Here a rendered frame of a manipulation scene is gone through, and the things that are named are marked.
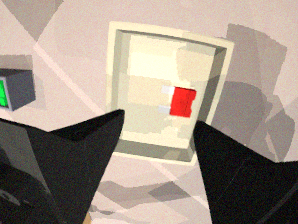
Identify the red blade fuse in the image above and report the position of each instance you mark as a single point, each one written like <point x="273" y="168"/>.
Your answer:
<point x="181" y="101"/>

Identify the cream shallow tray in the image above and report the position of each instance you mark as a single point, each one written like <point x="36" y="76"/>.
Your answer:
<point x="141" y="58"/>

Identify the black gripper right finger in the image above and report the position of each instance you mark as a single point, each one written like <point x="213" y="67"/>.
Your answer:
<point x="242" y="186"/>

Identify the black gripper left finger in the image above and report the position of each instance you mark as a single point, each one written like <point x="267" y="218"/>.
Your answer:
<point x="67" y="163"/>

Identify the grey fuse block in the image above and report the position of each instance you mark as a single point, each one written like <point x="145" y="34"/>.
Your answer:
<point x="16" y="88"/>

